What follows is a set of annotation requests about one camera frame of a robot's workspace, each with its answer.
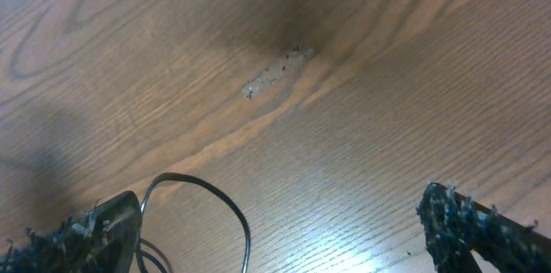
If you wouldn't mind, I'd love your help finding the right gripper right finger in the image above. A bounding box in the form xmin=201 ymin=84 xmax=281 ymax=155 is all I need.
xmin=417 ymin=182 xmax=550 ymax=273

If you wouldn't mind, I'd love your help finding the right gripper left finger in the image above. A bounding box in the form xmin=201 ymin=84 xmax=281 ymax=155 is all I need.
xmin=1 ymin=191 xmax=142 ymax=273

